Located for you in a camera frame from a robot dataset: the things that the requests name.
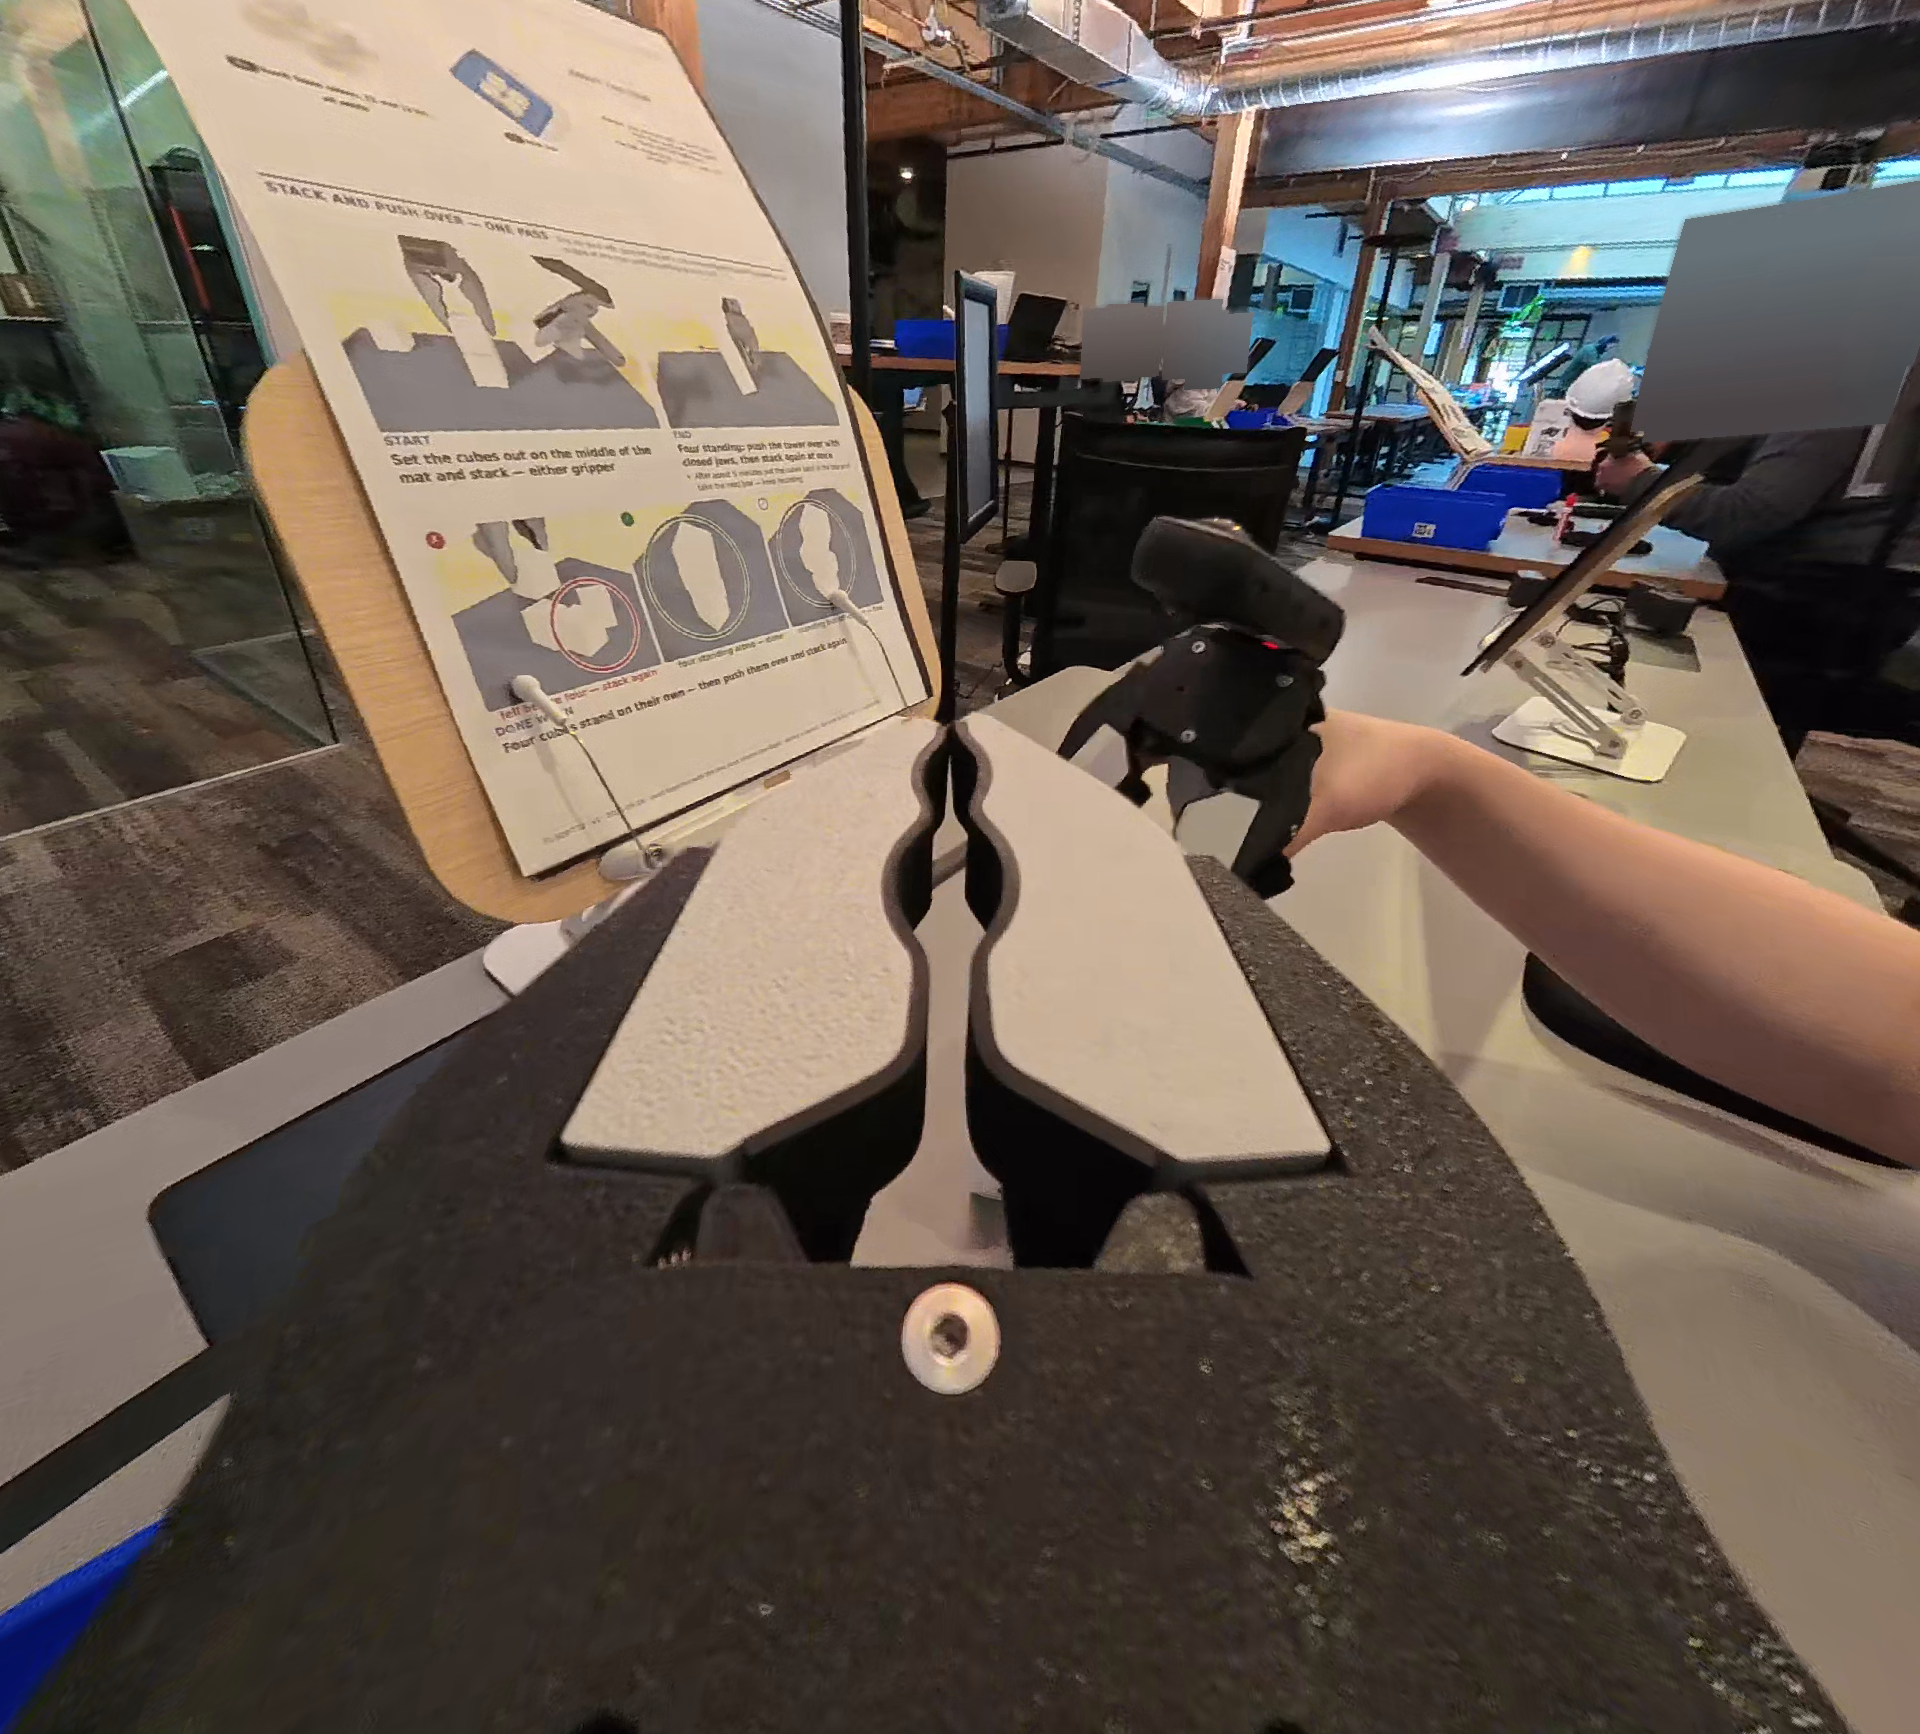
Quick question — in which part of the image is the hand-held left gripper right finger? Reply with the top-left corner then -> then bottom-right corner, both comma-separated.
961,711 -> 1339,1265

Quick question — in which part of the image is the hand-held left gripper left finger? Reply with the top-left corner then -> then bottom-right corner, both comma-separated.
558,714 -> 962,1265

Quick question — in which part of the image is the person's right forearm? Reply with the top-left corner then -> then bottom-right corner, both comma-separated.
1425,728 -> 1920,1170

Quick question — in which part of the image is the person's right hand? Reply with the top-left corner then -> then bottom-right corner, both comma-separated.
1286,711 -> 1451,862

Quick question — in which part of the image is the black office chair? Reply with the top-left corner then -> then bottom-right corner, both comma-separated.
992,418 -> 1311,691

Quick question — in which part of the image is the white document stand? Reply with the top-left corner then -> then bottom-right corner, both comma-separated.
1462,462 -> 1704,786

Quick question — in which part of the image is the black computer monitor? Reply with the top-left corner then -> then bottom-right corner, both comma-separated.
955,270 -> 1004,552

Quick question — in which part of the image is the black wrist rest pad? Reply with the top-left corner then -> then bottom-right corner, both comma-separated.
1519,951 -> 1920,1170

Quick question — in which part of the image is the printed instruction sheet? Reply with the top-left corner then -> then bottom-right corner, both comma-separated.
31,0 -> 937,885

